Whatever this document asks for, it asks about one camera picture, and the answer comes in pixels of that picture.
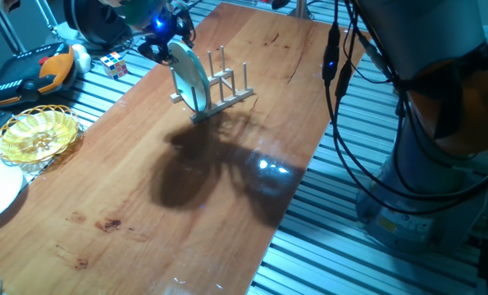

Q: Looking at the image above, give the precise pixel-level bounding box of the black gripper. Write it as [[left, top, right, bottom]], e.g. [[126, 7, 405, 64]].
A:
[[137, 8, 198, 65]]

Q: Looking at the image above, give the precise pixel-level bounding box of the colourful puzzle cube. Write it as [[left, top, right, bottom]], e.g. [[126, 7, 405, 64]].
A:
[[99, 51, 130, 80]]

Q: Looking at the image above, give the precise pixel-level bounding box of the grey metal strut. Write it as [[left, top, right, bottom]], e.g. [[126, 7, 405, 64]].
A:
[[0, 0, 28, 57]]

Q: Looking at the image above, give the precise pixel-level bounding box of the black orange teach pendant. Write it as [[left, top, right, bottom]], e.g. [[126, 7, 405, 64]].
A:
[[0, 42, 78, 109]]

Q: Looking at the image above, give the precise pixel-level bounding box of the pale green round dish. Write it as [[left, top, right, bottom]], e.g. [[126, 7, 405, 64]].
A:
[[167, 40, 212, 114]]

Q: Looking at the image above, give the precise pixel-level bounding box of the wooden peg dish rack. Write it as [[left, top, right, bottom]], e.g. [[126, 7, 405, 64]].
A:
[[169, 44, 255, 125]]

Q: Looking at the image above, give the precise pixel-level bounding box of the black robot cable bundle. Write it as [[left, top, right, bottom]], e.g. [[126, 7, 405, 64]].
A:
[[321, 0, 488, 217]]

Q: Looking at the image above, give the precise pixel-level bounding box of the small white rounded object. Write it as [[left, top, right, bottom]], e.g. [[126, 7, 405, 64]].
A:
[[71, 43, 93, 75]]

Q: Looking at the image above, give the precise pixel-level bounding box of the brown wooden board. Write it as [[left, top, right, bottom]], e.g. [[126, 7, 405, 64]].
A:
[[0, 2, 367, 295]]

